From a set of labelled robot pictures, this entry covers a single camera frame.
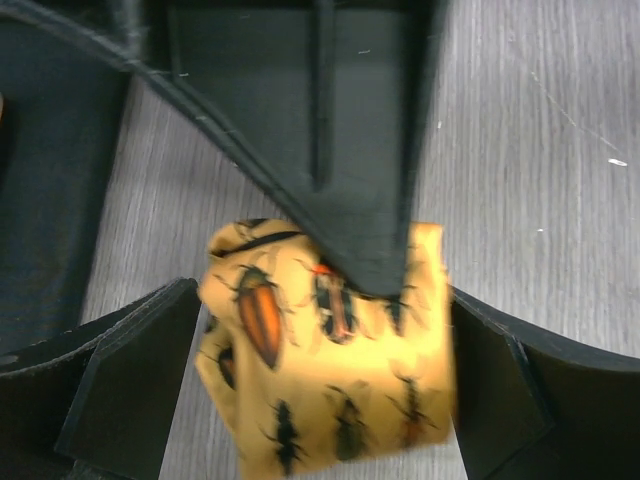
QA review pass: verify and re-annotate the yellow beetle print tie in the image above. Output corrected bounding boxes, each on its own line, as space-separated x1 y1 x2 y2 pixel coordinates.
195 219 455 479

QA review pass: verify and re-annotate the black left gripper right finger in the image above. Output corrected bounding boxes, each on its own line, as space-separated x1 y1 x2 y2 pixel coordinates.
452 290 639 480

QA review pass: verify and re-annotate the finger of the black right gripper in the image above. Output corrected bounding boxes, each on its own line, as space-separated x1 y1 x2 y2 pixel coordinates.
1 19 130 350
1 1 449 295

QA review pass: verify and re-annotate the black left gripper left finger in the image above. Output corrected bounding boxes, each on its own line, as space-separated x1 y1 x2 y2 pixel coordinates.
1 278 199 479

